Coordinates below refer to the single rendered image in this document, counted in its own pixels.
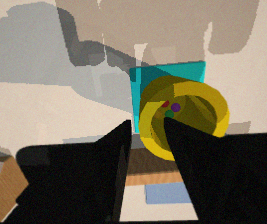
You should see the purple marble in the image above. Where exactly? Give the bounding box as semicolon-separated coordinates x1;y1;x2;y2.
171;103;181;112

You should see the green marble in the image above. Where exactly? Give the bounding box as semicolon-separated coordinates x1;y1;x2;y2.
165;110;174;118

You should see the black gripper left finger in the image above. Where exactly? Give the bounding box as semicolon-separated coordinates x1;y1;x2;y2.
15;119;132;222

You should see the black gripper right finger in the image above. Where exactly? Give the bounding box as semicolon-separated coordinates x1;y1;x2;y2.
164;117;267;220

